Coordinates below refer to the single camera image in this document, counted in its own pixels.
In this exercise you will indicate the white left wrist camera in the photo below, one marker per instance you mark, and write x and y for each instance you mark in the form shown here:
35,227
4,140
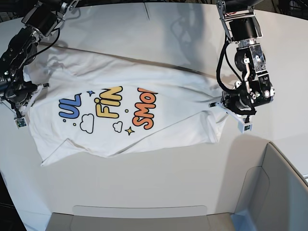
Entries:
243,127

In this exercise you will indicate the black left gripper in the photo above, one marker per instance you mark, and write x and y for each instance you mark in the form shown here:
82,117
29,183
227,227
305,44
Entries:
233,105

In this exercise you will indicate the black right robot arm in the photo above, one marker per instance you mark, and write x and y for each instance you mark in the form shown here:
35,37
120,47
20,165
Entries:
39,23

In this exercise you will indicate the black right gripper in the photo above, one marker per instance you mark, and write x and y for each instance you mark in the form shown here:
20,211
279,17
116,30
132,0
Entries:
18,96

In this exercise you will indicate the white printed t-shirt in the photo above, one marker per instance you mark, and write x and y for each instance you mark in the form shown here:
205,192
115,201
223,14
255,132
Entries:
107,106

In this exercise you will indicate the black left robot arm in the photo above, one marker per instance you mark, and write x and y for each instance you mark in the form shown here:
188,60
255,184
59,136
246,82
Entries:
253,87

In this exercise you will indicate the grey cardboard box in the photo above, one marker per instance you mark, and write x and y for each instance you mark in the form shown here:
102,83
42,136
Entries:
274,197

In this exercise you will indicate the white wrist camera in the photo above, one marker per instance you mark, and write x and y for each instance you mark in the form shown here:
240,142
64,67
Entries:
243,127
20,122

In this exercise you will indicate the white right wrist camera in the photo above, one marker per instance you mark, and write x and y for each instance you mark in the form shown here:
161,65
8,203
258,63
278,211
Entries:
20,122

